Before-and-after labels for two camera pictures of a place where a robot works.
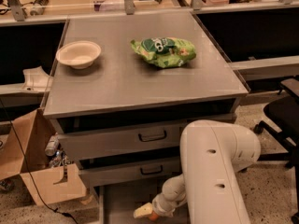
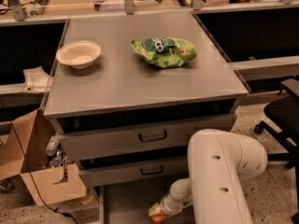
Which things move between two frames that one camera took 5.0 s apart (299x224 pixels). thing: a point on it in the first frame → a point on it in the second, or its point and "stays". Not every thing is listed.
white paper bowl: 79,54 stays
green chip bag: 164,52 stays
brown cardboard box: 22,154 stays
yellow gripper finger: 143,211 → 154,210
